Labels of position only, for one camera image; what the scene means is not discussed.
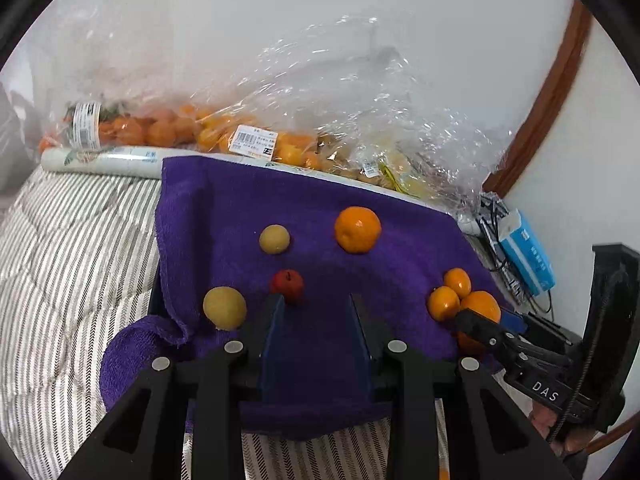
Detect black cable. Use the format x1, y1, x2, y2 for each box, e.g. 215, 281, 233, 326
547, 269, 628, 443

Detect person's right hand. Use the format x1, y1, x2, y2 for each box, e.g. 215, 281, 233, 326
530, 402, 598, 461

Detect clear bag of small oranges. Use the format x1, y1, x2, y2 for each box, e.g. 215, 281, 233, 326
192, 72, 331, 172

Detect small red fruit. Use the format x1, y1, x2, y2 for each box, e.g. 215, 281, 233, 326
270, 269, 305, 305

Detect brown wooden door frame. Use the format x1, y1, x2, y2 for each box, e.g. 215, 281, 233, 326
481, 0, 594, 207

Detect striped grey white blanket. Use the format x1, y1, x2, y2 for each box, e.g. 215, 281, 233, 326
0, 164, 453, 480

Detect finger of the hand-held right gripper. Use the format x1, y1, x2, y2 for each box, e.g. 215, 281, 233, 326
500, 310, 573, 361
453, 309, 523, 368

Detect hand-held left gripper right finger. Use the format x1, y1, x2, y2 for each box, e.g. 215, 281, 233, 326
347, 294, 575, 480

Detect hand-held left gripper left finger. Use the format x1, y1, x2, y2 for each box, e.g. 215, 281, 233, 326
57, 294, 287, 480

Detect large orange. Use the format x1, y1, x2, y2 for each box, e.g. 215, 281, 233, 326
334, 206, 382, 254

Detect clear bag of yellow fruits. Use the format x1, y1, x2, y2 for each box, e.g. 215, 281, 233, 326
315, 15, 516, 213

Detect blue tissue pack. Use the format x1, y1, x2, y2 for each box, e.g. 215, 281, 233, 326
496, 209, 557, 297

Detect small mandarin orange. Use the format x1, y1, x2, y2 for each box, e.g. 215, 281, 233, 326
444, 267, 472, 298

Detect white paper roll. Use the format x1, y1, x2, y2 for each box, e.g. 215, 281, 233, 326
40, 144, 166, 179

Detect purple towel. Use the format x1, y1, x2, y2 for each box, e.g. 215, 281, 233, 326
99, 156, 516, 442

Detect yellow round fruit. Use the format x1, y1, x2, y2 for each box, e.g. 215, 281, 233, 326
259, 224, 291, 255
202, 286, 248, 331

